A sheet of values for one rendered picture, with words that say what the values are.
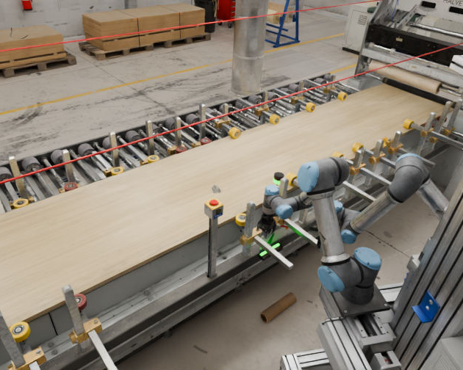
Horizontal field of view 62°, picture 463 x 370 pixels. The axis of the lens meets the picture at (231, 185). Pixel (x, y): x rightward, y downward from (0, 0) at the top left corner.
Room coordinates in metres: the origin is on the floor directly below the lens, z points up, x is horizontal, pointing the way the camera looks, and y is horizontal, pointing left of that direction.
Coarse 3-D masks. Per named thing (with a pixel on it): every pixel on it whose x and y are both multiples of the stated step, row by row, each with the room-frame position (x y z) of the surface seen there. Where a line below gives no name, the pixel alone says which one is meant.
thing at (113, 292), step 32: (256, 224) 1.98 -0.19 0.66; (160, 256) 1.49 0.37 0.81; (192, 256) 1.63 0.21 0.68; (288, 256) 2.30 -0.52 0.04; (128, 288) 1.35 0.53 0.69; (224, 288) 1.82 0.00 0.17; (32, 320) 1.04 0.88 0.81; (64, 320) 1.12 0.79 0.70; (0, 352) 0.93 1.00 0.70; (128, 352) 1.31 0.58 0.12
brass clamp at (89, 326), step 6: (96, 318) 1.06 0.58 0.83; (84, 324) 1.02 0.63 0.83; (90, 324) 1.02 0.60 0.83; (96, 324) 1.02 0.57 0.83; (72, 330) 0.99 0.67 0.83; (90, 330) 0.99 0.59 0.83; (96, 330) 1.01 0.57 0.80; (72, 336) 0.96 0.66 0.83; (78, 336) 0.96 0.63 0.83; (84, 336) 0.97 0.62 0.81; (72, 342) 0.94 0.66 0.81; (78, 342) 0.95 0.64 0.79
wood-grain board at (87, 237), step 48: (384, 96) 3.84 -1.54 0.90; (240, 144) 2.64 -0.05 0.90; (288, 144) 2.69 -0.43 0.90; (336, 144) 2.74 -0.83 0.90; (96, 192) 1.91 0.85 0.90; (144, 192) 1.94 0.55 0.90; (192, 192) 1.97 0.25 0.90; (240, 192) 2.00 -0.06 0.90; (288, 192) 2.07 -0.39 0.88; (0, 240) 1.44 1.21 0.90; (48, 240) 1.46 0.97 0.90; (96, 240) 1.49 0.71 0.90; (144, 240) 1.51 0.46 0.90; (192, 240) 1.56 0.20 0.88; (0, 288) 1.14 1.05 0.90; (48, 288) 1.15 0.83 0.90; (96, 288) 1.19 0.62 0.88
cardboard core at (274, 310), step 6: (288, 294) 1.87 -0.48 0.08; (294, 294) 1.87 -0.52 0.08; (282, 300) 1.81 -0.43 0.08; (288, 300) 1.81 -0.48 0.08; (294, 300) 1.83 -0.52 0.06; (270, 306) 1.76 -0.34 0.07; (276, 306) 1.75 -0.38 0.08; (282, 306) 1.76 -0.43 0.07; (288, 306) 1.79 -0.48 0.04; (264, 312) 1.70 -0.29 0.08; (270, 312) 1.70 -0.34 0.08; (276, 312) 1.72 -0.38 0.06; (264, 318) 1.70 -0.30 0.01; (270, 318) 1.67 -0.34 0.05
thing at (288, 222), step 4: (284, 220) 1.80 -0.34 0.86; (288, 220) 1.80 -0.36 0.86; (288, 224) 1.78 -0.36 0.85; (292, 224) 1.77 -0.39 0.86; (292, 228) 1.75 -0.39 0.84; (296, 228) 1.73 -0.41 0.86; (300, 228) 1.73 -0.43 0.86; (296, 232) 1.73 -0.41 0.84; (300, 232) 1.71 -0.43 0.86; (304, 232) 1.70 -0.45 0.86; (304, 236) 1.68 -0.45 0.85; (308, 236) 1.67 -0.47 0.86; (312, 236) 1.67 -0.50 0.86; (308, 240) 1.65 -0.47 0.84; (312, 240) 1.64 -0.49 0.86; (316, 240) 1.64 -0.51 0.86; (312, 244) 1.63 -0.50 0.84; (316, 244) 1.61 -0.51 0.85
